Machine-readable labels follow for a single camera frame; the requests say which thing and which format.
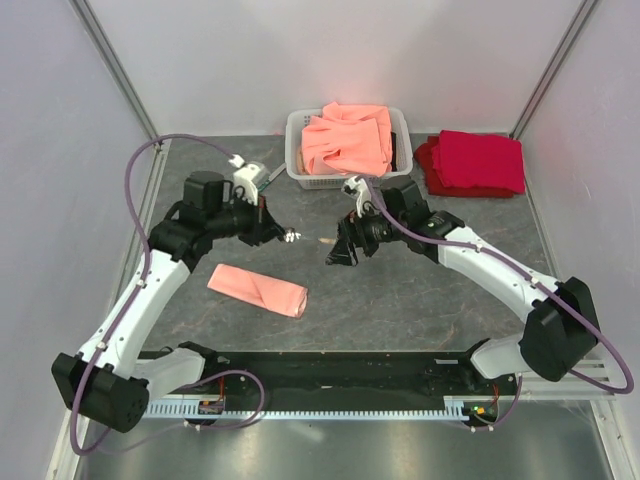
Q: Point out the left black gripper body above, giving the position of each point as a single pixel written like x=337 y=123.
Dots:
x=241 y=219

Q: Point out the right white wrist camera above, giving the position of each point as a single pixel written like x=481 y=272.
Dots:
x=357 y=189

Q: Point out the light pink satin napkin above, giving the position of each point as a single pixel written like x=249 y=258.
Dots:
x=272 y=294

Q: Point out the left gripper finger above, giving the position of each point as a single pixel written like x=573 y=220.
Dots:
x=261 y=236
x=265 y=217

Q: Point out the dark item in basket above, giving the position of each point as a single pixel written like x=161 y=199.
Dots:
x=394 y=146

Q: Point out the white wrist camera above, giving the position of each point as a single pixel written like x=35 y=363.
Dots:
x=357 y=189
x=247 y=178

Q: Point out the green handled knife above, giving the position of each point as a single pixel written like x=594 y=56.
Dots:
x=272 y=177

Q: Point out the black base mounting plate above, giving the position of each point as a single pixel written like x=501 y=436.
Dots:
x=293 y=378

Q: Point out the white slotted cable duct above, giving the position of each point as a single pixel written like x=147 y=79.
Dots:
x=177 y=407

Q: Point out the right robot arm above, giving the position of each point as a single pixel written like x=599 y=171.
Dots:
x=560 y=322

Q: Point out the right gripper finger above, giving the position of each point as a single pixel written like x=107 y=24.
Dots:
x=333 y=256
x=347 y=254

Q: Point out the wooden utensil in basket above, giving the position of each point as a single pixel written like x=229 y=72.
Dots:
x=300 y=162

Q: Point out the right aluminium frame post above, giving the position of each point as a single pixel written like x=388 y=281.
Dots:
x=569 y=39

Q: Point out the aluminium frame post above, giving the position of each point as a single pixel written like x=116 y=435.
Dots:
x=569 y=39
x=100 y=39

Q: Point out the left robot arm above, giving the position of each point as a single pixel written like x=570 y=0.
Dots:
x=104 y=381

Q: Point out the salmon pink cloth pile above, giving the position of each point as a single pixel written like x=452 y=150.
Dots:
x=347 y=139

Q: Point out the white plastic basket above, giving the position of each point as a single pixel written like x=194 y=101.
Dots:
x=299 y=119

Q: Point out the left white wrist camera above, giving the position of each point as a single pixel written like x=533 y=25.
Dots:
x=247 y=178

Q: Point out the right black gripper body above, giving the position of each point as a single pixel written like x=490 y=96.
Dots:
x=371 y=230

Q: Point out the left aluminium frame post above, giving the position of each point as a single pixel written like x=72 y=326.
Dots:
x=100 y=39

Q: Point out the red folded cloth stack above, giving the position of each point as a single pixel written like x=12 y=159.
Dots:
x=466 y=165

